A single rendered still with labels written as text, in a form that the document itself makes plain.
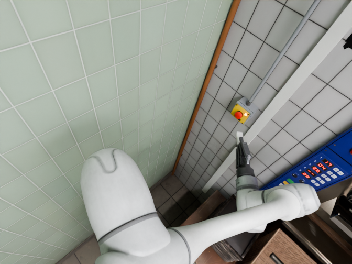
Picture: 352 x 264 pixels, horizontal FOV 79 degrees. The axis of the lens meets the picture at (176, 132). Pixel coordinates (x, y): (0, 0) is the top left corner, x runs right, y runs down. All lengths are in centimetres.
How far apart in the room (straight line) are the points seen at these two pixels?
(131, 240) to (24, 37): 47
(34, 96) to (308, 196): 86
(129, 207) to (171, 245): 12
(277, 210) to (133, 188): 45
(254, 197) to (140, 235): 55
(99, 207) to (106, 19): 46
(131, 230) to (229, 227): 31
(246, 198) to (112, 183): 58
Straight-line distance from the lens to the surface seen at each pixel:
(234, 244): 152
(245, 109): 114
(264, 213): 71
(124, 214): 45
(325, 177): 122
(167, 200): 238
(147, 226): 45
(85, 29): 63
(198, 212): 179
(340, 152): 110
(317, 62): 97
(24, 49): 60
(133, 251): 44
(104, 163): 50
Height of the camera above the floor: 227
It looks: 55 degrees down
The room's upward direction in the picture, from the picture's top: 16 degrees clockwise
